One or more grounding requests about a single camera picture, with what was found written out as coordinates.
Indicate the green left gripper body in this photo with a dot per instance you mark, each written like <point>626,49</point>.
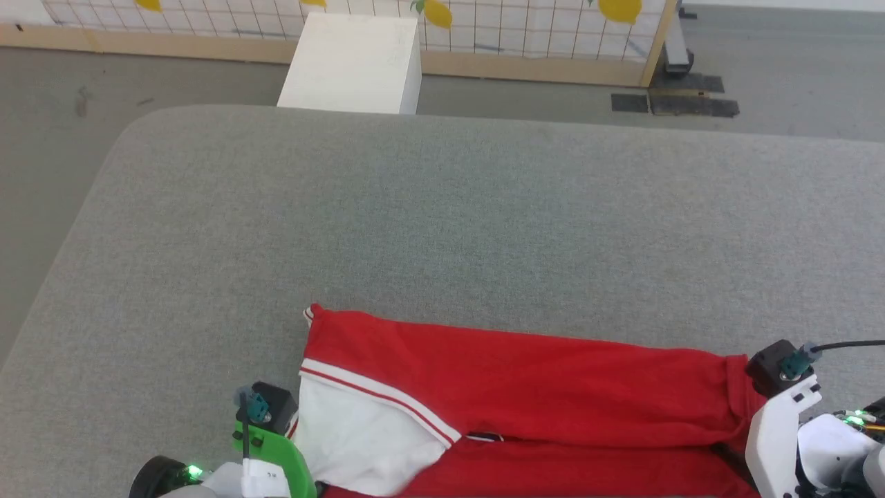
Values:
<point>290,460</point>

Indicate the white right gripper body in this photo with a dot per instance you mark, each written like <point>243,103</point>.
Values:
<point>771,443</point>

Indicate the red and white garment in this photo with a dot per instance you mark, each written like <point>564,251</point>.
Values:
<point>553,373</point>

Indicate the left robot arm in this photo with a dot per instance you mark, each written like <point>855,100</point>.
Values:
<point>162,481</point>

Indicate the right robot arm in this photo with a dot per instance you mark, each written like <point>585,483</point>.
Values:
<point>836,449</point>

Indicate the long black floor plate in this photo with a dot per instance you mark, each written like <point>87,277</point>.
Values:
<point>695,106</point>
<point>688,83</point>

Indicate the small black floor plate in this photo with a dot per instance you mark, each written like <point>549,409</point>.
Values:
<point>630,103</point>

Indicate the white box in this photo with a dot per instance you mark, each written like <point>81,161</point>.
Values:
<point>352,62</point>

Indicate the grey metal screen stand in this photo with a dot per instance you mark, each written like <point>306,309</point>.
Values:
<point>677,48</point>

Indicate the lemon print partition screen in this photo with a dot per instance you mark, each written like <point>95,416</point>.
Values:
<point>525,34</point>

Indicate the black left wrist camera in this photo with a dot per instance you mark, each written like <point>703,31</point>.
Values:
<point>276,404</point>

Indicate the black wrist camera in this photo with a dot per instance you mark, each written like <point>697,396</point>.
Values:
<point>767,366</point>
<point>276,404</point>

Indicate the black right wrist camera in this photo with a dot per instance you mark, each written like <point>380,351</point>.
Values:
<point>767,366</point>

